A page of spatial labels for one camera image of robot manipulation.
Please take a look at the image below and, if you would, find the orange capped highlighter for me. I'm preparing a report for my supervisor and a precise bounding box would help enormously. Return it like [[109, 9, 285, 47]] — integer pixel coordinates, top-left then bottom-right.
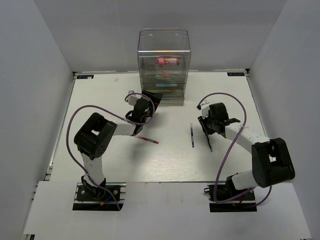
[[160, 72, 175, 78]]

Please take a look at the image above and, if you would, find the purple pen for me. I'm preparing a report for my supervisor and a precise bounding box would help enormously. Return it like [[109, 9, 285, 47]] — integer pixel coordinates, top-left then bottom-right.
[[189, 122, 195, 148]]

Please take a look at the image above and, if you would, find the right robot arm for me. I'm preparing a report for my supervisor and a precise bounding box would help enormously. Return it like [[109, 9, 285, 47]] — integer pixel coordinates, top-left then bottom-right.
[[197, 102, 296, 200]]

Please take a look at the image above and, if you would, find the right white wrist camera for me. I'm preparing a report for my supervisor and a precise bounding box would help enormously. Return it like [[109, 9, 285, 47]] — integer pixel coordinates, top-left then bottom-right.
[[196, 100, 210, 119]]

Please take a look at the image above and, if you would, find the red pen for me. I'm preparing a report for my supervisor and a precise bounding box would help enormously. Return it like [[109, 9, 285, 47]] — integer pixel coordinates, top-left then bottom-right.
[[133, 135, 159, 145]]

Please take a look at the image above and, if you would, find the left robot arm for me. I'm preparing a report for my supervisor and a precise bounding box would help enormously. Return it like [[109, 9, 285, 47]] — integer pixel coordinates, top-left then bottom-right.
[[73, 90, 163, 200]]

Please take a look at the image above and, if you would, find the green pen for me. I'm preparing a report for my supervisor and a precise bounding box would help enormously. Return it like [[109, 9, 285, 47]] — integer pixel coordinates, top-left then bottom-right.
[[206, 135, 213, 152]]

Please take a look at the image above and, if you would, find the pink capped glue tube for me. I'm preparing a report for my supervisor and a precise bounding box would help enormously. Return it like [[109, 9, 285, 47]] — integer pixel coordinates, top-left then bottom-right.
[[157, 57, 181, 68]]

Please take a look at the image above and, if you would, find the blue capped highlighter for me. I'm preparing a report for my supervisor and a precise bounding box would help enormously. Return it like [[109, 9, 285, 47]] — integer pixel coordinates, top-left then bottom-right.
[[155, 83, 178, 88]]

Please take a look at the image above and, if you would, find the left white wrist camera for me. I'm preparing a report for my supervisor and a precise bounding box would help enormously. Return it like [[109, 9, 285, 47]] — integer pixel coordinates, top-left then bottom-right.
[[125, 90, 140, 106]]

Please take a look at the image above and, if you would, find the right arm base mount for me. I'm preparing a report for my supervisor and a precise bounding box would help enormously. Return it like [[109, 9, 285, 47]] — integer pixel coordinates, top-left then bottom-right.
[[203, 184, 257, 213]]

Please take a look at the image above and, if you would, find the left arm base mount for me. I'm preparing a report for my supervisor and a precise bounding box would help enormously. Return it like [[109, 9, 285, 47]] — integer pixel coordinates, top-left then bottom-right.
[[72, 182, 126, 212]]

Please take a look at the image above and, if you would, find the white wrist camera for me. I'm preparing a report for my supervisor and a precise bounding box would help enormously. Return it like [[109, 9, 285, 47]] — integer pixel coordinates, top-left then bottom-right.
[[196, 100, 210, 119], [125, 90, 140, 106]]

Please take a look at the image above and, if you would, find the clear acrylic drawer organizer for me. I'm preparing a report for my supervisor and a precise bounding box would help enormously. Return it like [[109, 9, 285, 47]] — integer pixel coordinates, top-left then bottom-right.
[[137, 28, 191, 106]]

